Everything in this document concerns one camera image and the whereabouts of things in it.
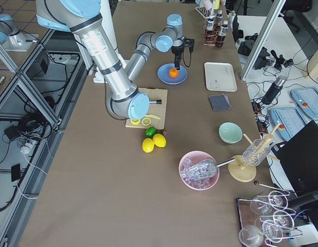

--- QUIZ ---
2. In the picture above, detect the clear glass mug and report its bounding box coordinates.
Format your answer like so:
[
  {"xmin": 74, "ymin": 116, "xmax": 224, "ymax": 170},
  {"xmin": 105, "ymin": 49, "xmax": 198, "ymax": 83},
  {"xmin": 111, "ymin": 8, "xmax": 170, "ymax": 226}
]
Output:
[{"xmin": 242, "ymin": 139, "xmax": 271, "ymax": 167}]

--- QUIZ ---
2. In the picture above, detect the black bottle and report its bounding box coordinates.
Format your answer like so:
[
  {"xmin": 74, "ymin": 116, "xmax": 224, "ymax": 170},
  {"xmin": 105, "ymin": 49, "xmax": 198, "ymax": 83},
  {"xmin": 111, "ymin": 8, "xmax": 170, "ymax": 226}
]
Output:
[{"xmin": 261, "ymin": 75, "xmax": 287, "ymax": 105}]

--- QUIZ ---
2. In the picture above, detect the yellow lemon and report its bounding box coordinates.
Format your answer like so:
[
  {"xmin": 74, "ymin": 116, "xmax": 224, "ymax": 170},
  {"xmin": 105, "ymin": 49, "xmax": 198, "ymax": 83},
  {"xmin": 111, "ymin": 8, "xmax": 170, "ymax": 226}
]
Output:
[
  {"xmin": 152, "ymin": 134, "xmax": 167, "ymax": 148},
  {"xmin": 142, "ymin": 138, "xmax": 154, "ymax": 153}
]

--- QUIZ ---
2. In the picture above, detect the pink bowl with ice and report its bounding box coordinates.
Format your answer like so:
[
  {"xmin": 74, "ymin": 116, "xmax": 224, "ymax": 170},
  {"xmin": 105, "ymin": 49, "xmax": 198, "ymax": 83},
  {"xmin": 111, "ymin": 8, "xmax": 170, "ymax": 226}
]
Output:
[{"xmin": 179, "ymin": 151, "xmax": 220, "ymax": 190}]

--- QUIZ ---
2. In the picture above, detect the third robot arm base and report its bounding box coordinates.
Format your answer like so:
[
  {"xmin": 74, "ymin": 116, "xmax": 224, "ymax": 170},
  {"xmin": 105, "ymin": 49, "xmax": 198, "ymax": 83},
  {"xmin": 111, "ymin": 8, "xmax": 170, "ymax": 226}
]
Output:
[{"xmin": 0, "ymin": 14, "xmax": 32, "ymax": 52}]

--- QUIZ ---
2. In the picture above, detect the thick lemon half slice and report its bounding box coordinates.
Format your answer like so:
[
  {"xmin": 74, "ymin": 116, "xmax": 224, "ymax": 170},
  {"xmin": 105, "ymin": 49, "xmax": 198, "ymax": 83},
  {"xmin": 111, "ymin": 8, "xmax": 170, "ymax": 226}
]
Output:
[{"xmin": 130, "ymin": 119, "xmax": 141, "ymax": 126}]

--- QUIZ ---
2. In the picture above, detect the cream rabbit tray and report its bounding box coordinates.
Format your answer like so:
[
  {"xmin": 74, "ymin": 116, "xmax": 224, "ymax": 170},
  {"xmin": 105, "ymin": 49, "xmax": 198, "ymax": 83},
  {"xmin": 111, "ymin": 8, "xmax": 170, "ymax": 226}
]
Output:
[{"xmin": 204, "ymin": 62, "xmax": 237, "ymax": 92}]

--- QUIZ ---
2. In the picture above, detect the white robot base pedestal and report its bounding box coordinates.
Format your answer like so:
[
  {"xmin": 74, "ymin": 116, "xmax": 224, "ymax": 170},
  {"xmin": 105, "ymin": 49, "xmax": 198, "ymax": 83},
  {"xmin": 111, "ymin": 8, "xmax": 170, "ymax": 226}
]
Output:
[{"xmin": 100, "ymin": 0, "xmax": 127, "ymax": 68}]

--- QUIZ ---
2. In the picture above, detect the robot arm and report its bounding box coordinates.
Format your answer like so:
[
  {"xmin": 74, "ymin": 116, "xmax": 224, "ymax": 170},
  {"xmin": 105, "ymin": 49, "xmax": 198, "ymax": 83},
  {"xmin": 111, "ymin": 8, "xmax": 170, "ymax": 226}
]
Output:
[{"xmin": 36, "ymin": 1, "xmax": 183, "ymax": 119}]

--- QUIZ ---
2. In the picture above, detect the orange mandarin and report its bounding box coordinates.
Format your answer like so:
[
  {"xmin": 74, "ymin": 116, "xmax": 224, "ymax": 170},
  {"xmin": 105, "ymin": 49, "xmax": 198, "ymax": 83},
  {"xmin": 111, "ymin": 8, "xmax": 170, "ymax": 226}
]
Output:
[{"xmin": 168, "ymin": 67, "xmax": 179, "ymax": 78}]

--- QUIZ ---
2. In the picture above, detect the copper wire bottle rack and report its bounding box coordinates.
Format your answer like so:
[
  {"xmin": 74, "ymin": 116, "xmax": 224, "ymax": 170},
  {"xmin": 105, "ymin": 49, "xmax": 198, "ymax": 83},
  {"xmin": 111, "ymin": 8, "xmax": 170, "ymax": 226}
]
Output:
[{"xmin": 203, "ymin": 10, "xmax": 228, "ymax": 48}]

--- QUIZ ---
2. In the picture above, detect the tea bottle lower middle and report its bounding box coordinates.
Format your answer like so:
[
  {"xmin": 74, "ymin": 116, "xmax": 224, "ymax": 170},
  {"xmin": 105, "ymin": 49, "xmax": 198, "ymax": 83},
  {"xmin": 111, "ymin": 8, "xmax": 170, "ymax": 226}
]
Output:
[{"xmin": 216, "ymin": 21, "xmax": 228, "ymax": 47}]

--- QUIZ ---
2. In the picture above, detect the green bowl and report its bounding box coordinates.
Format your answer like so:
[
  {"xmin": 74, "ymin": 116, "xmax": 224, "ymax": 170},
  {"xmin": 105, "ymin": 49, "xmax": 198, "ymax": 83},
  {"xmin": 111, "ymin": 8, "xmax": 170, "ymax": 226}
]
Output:
[{"xmin": 219, "ymin": 122, "xmax": 243, "ymax": 144}]

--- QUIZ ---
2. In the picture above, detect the steel ice scoop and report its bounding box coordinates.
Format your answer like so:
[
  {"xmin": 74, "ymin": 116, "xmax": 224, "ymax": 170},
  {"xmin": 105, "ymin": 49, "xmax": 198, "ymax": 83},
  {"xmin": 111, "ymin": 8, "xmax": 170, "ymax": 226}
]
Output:
[{"xmin": 197, "ymin": 158, "xmax": 235, "ymax": 179}]

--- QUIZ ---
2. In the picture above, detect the teach pendant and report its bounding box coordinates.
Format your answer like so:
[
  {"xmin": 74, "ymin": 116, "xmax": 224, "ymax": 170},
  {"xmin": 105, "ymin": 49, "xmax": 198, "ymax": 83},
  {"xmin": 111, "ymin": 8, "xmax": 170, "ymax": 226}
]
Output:
[
  {"xmin": 270, "ymin": 107, "xmax": 308, "ymax": 141},
  {"xmin": 290, "ymin": 87, "xmax": 318, "ymax": 120}
]

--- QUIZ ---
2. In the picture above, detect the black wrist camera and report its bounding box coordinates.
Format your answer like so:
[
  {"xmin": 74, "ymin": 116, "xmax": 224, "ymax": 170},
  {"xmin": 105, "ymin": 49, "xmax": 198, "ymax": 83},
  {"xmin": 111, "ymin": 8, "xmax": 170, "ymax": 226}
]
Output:
[{"xmin": 183, "ymin": 37, "xmax": 195, "ymax": 54}]

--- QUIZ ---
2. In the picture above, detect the wooden cutting board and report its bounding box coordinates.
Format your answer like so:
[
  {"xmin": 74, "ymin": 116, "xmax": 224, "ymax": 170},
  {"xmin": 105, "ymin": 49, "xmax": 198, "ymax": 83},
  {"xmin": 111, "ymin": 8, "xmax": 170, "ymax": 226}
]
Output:
[{"xmin": 125, "ymin": 88, "xmax": 168, "ymax": 130}]

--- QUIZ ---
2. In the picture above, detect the grey folded cloth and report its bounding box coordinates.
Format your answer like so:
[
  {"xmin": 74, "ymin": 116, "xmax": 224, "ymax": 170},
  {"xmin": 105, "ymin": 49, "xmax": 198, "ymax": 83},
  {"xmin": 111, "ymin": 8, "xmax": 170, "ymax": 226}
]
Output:
[{"xmin": 208, "ymin": 94, "xmax": 232, "ymax": 111}]

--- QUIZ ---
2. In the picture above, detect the tea bottle top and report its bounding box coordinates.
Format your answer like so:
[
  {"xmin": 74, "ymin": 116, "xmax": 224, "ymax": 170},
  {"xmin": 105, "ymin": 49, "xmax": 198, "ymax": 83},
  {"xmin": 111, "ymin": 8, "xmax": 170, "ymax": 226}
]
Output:
[{"xmin": 204, "ymin": 16, "xmax": 215, "ymax": 44}]

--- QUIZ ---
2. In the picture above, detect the wine glass on tray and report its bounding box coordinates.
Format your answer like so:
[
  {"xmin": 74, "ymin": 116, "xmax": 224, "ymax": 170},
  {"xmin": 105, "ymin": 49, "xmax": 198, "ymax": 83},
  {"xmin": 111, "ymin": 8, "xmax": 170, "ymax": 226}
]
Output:
[{"xmin": 238, "ymin": 225, "xmax": 264, "ymax": 247}]

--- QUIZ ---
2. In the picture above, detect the blue plate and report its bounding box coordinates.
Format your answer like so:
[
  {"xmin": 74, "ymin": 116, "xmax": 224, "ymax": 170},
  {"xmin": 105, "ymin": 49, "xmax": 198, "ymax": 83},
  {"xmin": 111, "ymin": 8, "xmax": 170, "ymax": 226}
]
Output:
[{"xmin": 157, "ymin": 63, "xmax": 188, "ymax": 85}]

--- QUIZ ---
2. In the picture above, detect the yellow lemon near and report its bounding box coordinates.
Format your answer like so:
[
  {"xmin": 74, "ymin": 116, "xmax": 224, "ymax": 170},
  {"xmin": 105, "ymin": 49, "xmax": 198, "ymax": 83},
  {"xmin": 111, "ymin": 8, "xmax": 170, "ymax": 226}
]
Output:
[{"xmin": 142, "ymin": 138, "xmax": 154, "ymax": 153}]

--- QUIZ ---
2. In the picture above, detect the teach pendant near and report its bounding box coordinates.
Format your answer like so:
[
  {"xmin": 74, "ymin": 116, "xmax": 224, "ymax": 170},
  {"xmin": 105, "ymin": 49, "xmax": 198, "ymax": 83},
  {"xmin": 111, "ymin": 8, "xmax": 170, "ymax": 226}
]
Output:
[{"xmin": 270, "ymin": 107, "xmax": 308, "ymax": 141}]

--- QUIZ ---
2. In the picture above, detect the white wire cup rack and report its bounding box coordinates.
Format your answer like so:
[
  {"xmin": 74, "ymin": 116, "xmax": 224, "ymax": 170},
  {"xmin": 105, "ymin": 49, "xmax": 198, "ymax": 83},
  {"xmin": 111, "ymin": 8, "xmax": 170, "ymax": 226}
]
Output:
[{"xmin": 195, "ymin": 0, "xmax": 221, "ymax": 19}]

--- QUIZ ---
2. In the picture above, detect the yellow lemon far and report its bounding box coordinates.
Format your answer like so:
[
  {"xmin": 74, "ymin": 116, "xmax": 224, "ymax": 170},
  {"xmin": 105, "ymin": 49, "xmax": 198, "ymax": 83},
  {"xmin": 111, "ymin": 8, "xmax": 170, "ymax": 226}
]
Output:
[{"xmin": 152, "ymin": 134, "xmax": 167, "ymax": 148}]

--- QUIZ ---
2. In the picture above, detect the teach pendant far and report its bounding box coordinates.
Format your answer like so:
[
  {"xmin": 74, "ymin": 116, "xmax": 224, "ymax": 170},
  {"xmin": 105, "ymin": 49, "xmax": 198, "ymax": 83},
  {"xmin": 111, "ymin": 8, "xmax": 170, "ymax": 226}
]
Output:
[{"xmin": 290, "ymin": 87, "xmax": 318, "ymax": 120}]

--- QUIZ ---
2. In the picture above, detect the tea bottle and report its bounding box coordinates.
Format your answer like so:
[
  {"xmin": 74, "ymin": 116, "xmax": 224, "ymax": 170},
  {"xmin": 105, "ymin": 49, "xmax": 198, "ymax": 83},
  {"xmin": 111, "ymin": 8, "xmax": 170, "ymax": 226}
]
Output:
[
  {"xmin": 204, "ymin": 16, "xmax": 215, "ymax": 44},
  {"xmin": 216, "ymin": 21, "xmax": 228, "ymax": 47},
  {"xmin": 215, "ymin": 10, "xmax": 223, "ymax": 30}
]

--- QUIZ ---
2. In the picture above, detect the pink cup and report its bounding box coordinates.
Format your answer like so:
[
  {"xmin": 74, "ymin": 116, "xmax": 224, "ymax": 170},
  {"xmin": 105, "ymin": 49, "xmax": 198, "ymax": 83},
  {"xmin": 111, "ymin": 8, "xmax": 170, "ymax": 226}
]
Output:
[{"xmin": 200, "ymin": 0, "xmax": 213, "ymax": 10}]

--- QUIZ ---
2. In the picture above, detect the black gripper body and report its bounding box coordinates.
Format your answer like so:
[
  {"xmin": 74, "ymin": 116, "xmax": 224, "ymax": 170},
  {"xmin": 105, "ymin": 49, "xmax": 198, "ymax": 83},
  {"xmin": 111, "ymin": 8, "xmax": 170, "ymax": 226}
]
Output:
[{"xmin": 171, "ymin": 43, "xmax": 184, "ymax": 61}]

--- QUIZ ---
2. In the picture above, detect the thin lemon slice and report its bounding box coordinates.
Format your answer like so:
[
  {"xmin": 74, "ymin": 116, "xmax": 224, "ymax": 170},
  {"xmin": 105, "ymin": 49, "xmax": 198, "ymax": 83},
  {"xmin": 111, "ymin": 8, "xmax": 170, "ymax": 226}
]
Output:
[{"xmin": 141, "ymin": 117, "xmax": 151, "ymax": 126}]

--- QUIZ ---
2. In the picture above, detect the yellow plastic knife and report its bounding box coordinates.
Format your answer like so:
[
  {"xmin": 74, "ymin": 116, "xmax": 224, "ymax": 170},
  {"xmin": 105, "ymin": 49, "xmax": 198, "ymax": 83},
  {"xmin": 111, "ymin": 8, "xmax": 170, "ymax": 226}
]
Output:
[{"xmin": 145, "ymin": 114, "xmax": 161, "ymax": 120}]

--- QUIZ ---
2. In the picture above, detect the steel muddler black tip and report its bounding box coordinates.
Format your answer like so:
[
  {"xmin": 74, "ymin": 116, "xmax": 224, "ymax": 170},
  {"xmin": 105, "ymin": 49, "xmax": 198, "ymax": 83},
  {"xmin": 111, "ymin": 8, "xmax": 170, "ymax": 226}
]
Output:
[{"xmin": 149, "ymin": 99, "xmax": 162, "ymax": 104}]

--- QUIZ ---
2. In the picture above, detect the wooden stand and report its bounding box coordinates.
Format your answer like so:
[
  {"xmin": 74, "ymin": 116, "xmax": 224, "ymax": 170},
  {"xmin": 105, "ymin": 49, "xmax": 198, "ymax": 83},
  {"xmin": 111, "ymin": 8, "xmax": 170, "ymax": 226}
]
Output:
[{"xmin": 228, "ymin": 122, "xmax": 280, "ymax": 182}]

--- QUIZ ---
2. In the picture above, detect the green lime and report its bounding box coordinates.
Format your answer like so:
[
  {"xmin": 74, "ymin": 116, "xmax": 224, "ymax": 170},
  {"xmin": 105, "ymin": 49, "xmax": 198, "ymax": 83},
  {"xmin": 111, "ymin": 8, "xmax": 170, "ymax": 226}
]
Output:
[{"xmin": 145, "ymin": 127, "xmax": 156, "ymax": 138}]

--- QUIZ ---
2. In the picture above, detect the aluminium frame post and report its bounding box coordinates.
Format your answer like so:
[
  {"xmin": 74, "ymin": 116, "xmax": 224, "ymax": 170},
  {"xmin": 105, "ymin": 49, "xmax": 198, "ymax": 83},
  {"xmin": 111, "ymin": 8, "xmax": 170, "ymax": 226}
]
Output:
[{"xmin": 240, "ymin": 0, "xmax": 286, "ymax": 81}]

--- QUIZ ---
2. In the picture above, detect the tea bottle lower outer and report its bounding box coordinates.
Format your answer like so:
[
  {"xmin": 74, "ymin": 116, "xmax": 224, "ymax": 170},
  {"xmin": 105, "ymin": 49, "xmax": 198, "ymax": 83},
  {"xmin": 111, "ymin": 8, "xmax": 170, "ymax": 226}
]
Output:
[{"xmin": 215, "ymin": 10, "xmax": 223, "ymax": 30}]

